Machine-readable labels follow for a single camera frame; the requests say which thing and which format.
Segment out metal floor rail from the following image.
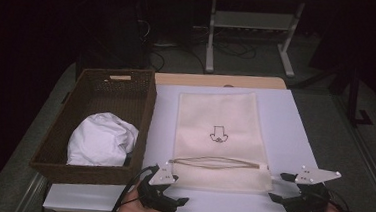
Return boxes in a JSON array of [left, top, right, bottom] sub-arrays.
[[13, 170, 50, 212], [330, 105, 376, 212]]

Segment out cream mesh laundry bag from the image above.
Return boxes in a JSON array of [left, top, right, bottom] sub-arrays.
[[166, 86, 281, 195]]

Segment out person's left hand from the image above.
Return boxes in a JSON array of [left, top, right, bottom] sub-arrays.
[[113, 184, 165, 212]]

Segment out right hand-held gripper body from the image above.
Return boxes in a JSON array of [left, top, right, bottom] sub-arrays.
[[284, 164, 343, 212]]

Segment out black metal stand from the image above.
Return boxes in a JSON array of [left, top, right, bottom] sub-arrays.
[[344, 61, 376, 129]]

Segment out brown woven basket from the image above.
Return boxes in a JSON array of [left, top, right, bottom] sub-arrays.
[[27, 61, 159, 191]]

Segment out white garment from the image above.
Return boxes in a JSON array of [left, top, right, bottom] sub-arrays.
[[66, 109, 141, 171]]

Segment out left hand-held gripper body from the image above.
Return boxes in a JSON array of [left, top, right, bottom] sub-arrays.
[[133, 159, 180, 212]]

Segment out white board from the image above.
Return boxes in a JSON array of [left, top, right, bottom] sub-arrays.
[[41, 72, 325, 212]]

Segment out black floor cables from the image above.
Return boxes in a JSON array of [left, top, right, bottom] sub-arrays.
[[148, 34, 259, 79]]

